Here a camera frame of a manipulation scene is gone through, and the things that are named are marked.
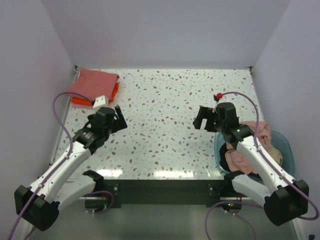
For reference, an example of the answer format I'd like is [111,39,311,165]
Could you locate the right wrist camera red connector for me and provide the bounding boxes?
[213,93,224,105]

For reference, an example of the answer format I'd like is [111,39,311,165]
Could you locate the aluminium front rail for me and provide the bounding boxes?
[32,174,296,201]

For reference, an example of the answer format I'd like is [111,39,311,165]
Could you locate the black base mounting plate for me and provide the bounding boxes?
[74,178,251,210]

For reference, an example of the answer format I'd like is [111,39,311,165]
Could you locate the dusty pink printed t-shirt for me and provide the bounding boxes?
[224,121,272,176]

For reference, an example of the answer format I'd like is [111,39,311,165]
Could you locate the folded salmon pink t-shirt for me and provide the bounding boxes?
[66,68,120,102]

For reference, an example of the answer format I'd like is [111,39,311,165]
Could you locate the translucent blue plastic bin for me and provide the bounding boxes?
[214,126,295,179]

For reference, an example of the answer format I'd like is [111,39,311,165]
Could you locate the folded orange t-shirt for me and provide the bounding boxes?
[70,82,120,107]

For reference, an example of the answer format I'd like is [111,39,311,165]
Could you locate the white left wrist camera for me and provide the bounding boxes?
[92,95,109,111]

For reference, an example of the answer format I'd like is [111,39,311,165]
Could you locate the beige t-shirt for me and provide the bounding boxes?
[266,145,283,166]

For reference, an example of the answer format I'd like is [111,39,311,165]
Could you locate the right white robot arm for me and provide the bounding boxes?
[193,102,309,226]

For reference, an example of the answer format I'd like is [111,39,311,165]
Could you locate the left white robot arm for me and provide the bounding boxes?
[14,106,128,232]

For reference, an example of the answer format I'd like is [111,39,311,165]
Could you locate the black t-shirt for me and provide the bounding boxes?
[219,143,237,172]

